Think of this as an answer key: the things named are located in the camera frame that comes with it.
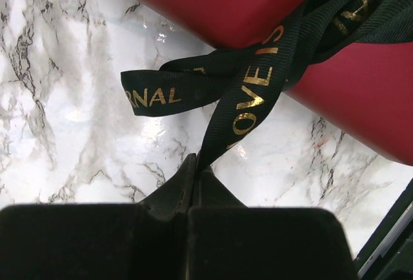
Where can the red paper bouquet wrap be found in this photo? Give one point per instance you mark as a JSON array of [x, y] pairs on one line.
[[231, 24]]

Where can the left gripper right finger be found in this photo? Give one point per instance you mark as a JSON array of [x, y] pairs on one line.
[[227, 240]]

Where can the black ribbon with gold text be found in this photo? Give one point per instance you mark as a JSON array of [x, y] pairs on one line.
[[350, 59]]

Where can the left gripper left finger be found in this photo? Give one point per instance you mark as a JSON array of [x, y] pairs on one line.
[[91, 241]]

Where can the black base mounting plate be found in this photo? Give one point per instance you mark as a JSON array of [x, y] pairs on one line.
[[388, 252]]

